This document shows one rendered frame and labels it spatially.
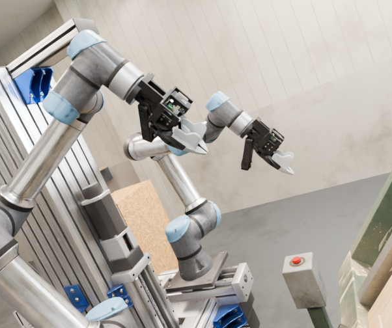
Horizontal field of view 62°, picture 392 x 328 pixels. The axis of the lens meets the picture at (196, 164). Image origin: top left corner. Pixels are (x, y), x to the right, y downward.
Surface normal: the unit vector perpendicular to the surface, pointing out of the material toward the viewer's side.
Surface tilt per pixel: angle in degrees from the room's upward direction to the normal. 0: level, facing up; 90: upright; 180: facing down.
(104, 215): 90
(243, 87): 90
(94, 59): 91
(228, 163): 90
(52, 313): 79
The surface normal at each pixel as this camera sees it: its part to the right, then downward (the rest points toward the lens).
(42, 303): 0.48, -0.24
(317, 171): -0.36, 0.32
